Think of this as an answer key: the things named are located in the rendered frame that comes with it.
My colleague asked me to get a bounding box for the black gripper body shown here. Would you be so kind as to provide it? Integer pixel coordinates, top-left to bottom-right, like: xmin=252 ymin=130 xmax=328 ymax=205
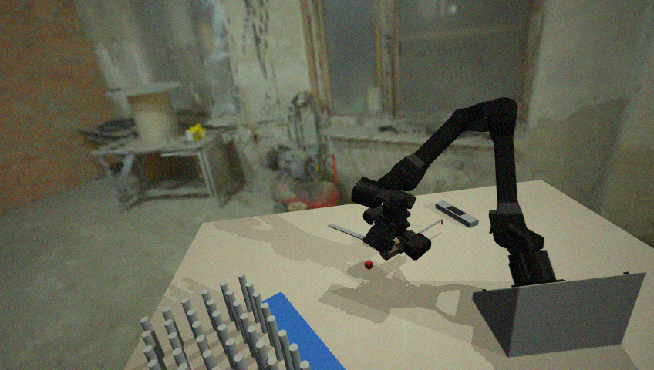
xmin=363 ymin=204 xmax=431 ymax=261

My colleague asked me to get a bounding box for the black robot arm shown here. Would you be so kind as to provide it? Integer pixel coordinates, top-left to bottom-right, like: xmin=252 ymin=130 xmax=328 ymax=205
xmin=351 ymin=97 xmax=563 ymax=288

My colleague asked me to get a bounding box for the blue flat strip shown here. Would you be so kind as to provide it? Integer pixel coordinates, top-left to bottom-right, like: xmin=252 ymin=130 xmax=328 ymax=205
xmin=262 ymin=292 xmax=346 ymax=370

